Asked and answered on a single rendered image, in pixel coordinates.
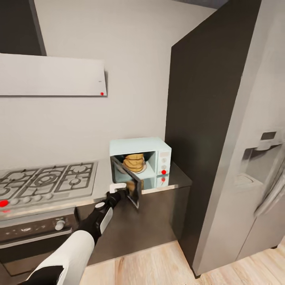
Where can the burner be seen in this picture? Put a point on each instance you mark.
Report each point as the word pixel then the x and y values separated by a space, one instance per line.
pixel 37 185

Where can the microwave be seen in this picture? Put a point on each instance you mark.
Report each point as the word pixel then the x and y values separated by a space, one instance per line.
pixel 157 159

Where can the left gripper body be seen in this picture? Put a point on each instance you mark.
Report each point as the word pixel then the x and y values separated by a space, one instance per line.
pixel 117 196

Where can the oven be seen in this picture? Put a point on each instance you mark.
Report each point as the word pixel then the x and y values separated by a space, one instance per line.
pixel 25 242

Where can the range hood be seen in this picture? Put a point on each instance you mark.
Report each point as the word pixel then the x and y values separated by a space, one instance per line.
pixel 25 69

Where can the fridge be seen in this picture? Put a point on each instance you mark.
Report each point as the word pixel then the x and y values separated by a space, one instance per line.
pixel 225 125

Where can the popcorn bag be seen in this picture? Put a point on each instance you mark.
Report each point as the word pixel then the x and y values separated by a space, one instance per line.
pixel 134 161

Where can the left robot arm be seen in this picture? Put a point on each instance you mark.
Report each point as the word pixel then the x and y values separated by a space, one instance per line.
pixel 67 264

